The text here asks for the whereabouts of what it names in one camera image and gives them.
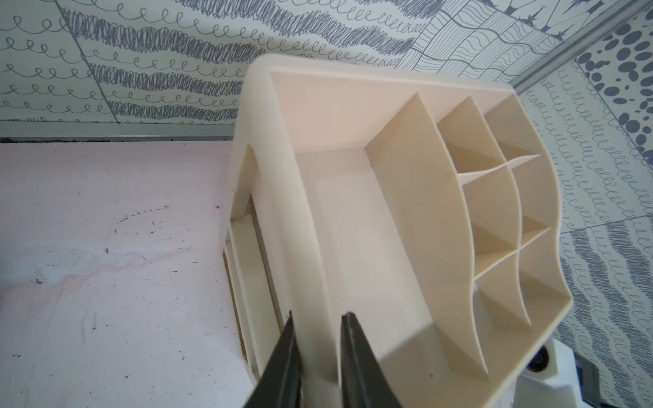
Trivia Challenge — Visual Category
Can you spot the floral pink table mat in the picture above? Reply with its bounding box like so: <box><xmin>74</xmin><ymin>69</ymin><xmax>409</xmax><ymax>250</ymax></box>
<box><xmin>1</xmin><ymin>141</ymin><xmax>252</xmax><ymax>407</ymax></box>

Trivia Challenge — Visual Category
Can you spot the beige drawer organizer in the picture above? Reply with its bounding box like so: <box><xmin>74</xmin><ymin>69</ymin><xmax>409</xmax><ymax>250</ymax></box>
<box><xmin>223</xmin><ymin>54</ymin><xmax>572</xmax><ymax>407</ymax></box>

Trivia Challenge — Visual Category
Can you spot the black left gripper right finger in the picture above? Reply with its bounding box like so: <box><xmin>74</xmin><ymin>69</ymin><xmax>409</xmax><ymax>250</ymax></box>
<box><xmin>340</xmin><ymin>312</ymin><xmax>401</xmax><ymax>407</ymax></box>

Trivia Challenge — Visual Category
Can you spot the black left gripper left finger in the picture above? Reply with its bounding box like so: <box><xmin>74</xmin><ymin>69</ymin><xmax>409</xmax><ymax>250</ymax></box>
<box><xmin>243</xmin><ymin>314</ymin><xmax>301</xmax><ymax>408</ymax></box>

